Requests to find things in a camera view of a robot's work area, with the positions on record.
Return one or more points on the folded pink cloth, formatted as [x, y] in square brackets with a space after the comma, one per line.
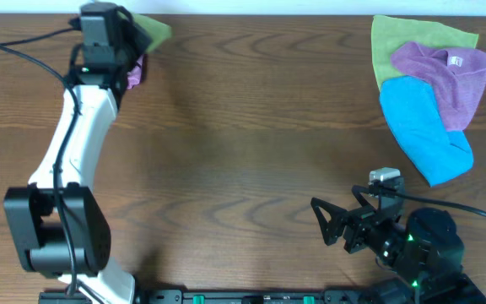
[134, 76]

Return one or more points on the large green cloth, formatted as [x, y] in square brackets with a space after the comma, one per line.
[387, 34]

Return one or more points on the light green cloth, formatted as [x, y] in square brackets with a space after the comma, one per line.
[153, 33]

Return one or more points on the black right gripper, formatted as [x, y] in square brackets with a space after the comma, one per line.
[359, 219]

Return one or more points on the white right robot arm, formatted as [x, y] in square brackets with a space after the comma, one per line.
[425, 254]

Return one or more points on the blue cloth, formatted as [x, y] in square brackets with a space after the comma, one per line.
[411, 112]

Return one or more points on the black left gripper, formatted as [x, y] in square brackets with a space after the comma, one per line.
[124, 31]

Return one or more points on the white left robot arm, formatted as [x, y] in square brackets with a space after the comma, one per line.
[57, 227]

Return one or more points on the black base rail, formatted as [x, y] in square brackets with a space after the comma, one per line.
[174, 296]

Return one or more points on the purple cloth with tag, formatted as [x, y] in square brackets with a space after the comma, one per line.
[457, 76]

